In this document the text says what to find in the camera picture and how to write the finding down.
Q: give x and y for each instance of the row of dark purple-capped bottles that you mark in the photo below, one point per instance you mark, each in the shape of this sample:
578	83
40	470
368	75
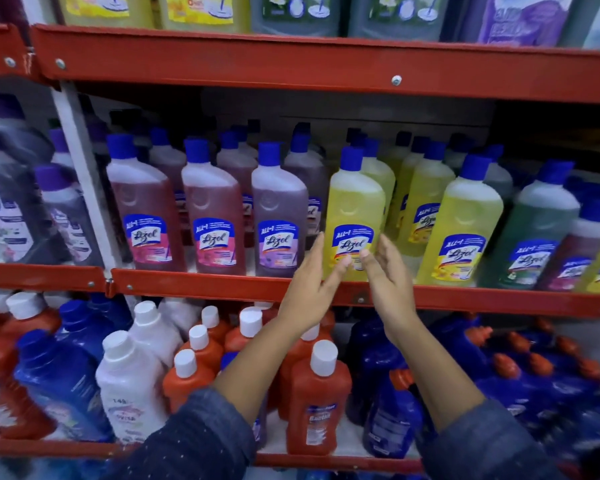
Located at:
15	194

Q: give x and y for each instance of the lavender cleaner bottle blue cap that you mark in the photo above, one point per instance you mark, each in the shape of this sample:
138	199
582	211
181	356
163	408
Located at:
279	214

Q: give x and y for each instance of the person's left hand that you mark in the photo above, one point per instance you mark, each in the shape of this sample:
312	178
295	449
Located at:
307	294

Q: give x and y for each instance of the row of pink cleaner bottles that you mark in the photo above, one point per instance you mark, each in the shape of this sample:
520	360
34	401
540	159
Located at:
150	214

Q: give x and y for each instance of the short red metal shelf beam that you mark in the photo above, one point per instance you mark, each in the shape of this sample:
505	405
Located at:
0	49
40	277

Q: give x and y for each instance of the purple cleaner jug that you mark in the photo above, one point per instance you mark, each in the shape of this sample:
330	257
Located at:
517	19

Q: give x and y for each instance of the person's right hand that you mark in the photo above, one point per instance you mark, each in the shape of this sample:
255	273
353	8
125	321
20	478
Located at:
394	294

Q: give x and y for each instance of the long red metal shelf beam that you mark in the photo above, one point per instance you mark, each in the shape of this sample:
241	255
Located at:
205	287
280	59
55	448

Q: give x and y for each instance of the person's right thumb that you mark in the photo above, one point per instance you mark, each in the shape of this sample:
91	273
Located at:
371	267

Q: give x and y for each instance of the yellow cleaner jug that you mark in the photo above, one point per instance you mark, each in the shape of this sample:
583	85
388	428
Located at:
205	12
105	9

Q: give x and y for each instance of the person's right forearm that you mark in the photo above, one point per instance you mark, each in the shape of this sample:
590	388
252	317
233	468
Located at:
440	384

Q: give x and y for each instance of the yellow cleaner bottle blue cap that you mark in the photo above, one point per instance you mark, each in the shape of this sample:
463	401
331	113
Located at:
354	199

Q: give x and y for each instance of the row of yellow cleaner bottles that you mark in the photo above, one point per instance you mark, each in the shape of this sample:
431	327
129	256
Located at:
462	219

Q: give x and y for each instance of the group of blue orange-capped bottles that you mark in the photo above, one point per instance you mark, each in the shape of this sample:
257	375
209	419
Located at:
520	374

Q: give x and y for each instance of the person's left thumb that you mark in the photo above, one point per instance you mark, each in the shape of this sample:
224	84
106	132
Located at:
337	273

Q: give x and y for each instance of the white shelf upright post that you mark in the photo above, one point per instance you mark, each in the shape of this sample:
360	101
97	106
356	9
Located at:
87	174

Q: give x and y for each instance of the blue plastic bottle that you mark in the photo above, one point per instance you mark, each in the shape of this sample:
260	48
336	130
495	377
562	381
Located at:
80	327
60	384
112	309

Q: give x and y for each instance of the green cleaner bottle blue cap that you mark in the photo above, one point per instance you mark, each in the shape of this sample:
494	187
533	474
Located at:
499	177
535	224

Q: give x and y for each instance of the maroon cleaner bottle blue cap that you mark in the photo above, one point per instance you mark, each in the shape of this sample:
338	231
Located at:
575	254

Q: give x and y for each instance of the grey-green cleaner jug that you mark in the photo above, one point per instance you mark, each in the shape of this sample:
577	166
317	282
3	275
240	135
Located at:
295	14
397	17

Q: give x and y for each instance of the person's left forearm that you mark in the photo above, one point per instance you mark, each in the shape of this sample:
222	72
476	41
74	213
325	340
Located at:
250	374

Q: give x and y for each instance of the white plastic bottle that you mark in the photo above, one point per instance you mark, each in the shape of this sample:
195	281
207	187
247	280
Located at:
155	332
182	314
130	389

